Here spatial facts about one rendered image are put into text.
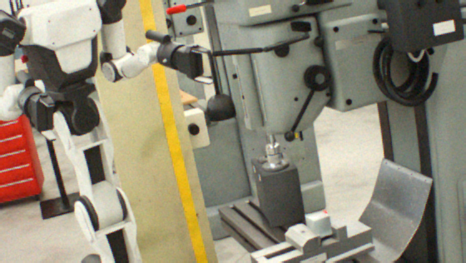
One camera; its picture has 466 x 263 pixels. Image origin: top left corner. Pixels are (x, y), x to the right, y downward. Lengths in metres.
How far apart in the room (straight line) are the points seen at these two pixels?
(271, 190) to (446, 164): 0.62
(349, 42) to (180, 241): 2.19
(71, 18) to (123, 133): 1.41
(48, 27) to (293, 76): 0.86
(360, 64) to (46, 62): 1.05
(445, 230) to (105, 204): 1.19
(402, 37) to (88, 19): 1.12
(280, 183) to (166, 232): 1.60
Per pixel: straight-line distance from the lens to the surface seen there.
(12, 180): 6.50
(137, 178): 3.72
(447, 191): 2.13
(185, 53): 2.25
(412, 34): 1.74
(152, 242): 3.84
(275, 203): 2.35
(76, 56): 2.37
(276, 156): 2.34
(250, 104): 1.94
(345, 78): 1.93
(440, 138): 2.07
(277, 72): 1.88
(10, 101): 2.16
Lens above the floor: 1.83
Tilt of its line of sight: 14 degrees down
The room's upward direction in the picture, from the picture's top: 11 degrees counter-clockwise
